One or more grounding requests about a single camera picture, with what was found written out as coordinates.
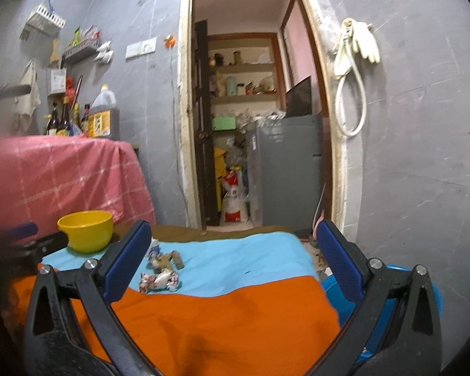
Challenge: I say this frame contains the colourful wrapper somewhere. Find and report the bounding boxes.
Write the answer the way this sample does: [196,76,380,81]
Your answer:
[138,268,180,294]

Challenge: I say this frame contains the silver foil wrapper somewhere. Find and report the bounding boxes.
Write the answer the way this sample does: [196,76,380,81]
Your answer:
[147,238,160,258]

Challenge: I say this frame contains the pink plaid cloth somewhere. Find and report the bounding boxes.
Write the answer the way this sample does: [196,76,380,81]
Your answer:
[0,136,156,237]

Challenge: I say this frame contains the yellow plastic bowl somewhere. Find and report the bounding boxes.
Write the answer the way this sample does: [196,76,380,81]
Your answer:
[57,211,113,255]

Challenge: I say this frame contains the blue plastic basin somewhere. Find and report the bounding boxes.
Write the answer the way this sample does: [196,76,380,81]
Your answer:
[321,263,441,365]

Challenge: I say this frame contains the dark sauce bottles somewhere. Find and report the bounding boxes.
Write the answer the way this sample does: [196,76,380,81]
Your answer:
[44,96,88,138]

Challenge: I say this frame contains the white hanging towel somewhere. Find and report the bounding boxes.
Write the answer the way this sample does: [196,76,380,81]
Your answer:
[13,60,41,133]

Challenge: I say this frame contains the striped blue orange brown cloth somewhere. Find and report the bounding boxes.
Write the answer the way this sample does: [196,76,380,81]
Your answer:
[7,224,342,376]

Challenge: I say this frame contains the large oil jug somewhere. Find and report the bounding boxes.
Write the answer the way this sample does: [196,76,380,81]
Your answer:
[87,85,120,141]

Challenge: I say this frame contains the red white sack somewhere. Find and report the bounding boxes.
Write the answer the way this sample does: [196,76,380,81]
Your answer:
[221,165,249,223]

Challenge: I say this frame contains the dark wooden door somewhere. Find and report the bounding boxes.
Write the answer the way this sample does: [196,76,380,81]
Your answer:
[192,20,220,227]

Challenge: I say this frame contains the grey refrigerator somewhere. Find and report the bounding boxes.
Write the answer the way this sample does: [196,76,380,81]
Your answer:
[246,115,323,238]

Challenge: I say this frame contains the green box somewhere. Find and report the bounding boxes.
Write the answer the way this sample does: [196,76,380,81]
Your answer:
[212,116,237,132]

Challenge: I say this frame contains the black monitor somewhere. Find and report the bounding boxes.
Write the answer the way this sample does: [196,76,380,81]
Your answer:
[285,76,312,118]

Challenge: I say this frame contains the wooden shelf unit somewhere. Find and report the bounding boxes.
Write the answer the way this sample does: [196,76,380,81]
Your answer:
[208,32,286,117]

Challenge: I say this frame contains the wall wire rack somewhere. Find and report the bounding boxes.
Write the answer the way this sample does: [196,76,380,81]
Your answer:
[19,0,66,41]

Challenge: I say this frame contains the white wall switches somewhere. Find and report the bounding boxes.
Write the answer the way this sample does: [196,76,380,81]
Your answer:
[124,37,157,60]

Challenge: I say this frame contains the white hose with gloves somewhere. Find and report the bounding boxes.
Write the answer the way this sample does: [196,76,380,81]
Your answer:
[332,17,382,138]

